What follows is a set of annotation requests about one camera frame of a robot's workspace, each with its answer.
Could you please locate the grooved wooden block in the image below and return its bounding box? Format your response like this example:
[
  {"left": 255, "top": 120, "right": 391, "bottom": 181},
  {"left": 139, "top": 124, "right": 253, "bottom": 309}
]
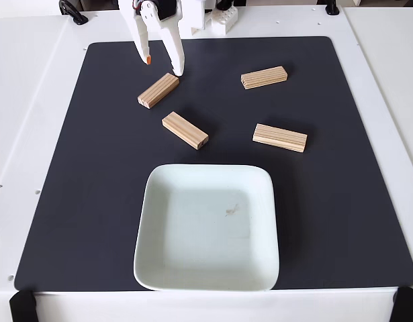
[
  {"left": 240, "top": 66, "right": 289, "bottom": 91},
  {"left": 161, "top": 111, "right": 210, "bottom": 151},
  {"left": 137, "top": 72, "right": 180, "bottom": 110},
  {"left": 252, "top": 123, "right": 308, "bottom": 154}
]

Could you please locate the white square plate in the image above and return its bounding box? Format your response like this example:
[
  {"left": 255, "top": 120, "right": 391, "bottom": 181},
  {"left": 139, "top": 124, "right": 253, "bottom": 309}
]
[{"left": 132, "top": 163, "right": 281, "bottom": 292}]

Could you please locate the black table mat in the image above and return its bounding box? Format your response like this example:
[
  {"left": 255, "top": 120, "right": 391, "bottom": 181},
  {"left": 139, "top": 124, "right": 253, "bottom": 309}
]
[{"left": 13, "top": 36, "right": 413, "bottom": 292}]

